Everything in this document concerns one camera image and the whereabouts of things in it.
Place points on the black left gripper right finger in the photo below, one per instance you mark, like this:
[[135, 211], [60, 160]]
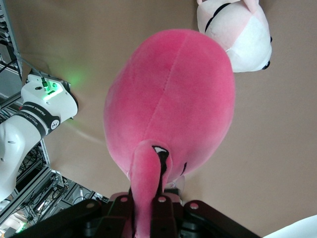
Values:
[[163, 215]]

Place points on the pale pink white plush toy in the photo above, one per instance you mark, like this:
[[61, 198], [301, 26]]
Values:
[[242, 37]]

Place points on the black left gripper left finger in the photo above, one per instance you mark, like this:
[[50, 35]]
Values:
[[119, 210]]

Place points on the brown table cover mat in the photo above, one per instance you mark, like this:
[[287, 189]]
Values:
[[272, 148]]

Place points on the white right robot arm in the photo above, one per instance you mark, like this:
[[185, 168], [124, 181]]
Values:
[[37, 111]]

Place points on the hot pink plush toy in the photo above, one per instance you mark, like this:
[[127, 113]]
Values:
[[173, 99]]

